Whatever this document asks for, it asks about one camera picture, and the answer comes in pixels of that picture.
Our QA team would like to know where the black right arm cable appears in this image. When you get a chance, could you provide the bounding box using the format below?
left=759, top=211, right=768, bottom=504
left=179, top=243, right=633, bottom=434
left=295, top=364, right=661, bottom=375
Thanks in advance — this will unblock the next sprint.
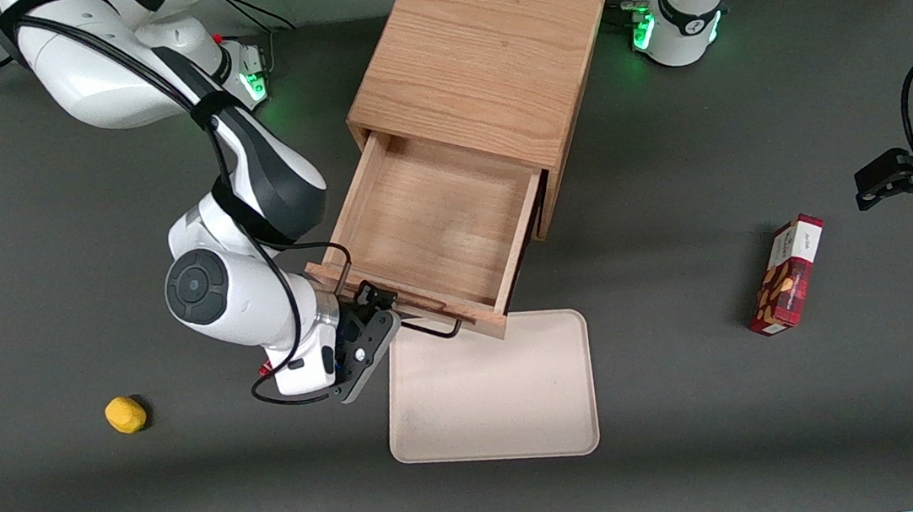
left=0, top=0, right=369, bottom=438

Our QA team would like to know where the black right base cable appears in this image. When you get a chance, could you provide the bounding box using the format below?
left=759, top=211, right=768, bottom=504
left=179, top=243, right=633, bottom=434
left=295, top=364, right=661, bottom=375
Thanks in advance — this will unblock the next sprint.
left=212, top=0, right=302, bottom=78

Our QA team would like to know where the yellow lemon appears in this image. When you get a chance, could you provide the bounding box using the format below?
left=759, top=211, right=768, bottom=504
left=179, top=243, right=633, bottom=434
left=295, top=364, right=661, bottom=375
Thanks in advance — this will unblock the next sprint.
left=102, top=393, right=150, bottom=437

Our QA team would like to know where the red cookie box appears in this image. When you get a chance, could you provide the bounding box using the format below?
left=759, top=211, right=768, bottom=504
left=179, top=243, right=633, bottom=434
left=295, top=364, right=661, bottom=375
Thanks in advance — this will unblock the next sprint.
left=737, top=211, right=836, bottom=339

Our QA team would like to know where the wooden drawer cabinet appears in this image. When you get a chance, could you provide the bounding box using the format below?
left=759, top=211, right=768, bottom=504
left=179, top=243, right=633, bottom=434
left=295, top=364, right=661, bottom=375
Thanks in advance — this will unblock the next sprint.
left=334, top=0, right=634, bottom=261

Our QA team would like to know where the wooden drawer with handle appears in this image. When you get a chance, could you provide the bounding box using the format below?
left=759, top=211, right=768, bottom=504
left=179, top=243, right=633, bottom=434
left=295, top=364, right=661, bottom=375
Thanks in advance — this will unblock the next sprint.
left=290, top=111, right=561, bottom=360

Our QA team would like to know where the beige plastic tray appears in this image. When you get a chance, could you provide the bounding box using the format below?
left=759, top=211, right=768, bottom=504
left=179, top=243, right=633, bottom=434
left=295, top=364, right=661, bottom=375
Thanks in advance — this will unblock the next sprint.
left=376, top=302, right=603, bottom=477

